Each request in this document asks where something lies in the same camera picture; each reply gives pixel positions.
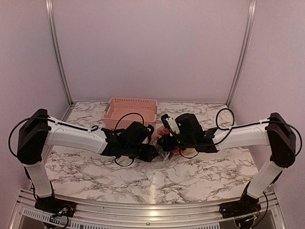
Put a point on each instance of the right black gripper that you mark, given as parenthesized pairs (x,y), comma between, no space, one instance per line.
(167,146)

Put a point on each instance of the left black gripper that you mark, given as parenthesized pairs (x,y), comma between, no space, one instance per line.
(148,156)

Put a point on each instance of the red fake strawberries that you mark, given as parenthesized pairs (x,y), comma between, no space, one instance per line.
(159,132)

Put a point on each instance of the clear zip top bag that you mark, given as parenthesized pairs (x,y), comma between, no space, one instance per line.
(165,155)

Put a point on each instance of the yellow fake lemon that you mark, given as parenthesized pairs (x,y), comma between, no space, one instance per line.
(190,152)

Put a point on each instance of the red fake pepper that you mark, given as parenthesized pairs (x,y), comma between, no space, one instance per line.
(177,151)

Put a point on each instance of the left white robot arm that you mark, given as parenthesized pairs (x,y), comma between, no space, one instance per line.
(42,130)

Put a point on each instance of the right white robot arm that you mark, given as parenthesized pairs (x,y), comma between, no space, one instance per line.
(274,132)

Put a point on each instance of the pink perforated plastic basket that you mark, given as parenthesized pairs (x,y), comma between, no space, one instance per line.
(121,112)

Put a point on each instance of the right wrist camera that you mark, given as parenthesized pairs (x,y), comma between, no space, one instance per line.
(170,124)

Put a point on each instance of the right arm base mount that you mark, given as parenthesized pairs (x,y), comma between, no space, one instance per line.
(245,205)

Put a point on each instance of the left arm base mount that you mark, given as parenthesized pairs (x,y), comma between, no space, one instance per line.
(54,205)

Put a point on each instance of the front aluminium rail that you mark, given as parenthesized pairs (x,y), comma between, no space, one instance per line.
(92,214)

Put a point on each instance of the right aluminium frame post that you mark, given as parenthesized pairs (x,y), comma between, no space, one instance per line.
(243,52)

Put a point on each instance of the aluminium frame post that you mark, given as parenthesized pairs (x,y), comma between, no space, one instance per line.
(56,47)
(243,52)

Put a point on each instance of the left aluminium frame post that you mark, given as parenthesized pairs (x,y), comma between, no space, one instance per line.
(56,47)

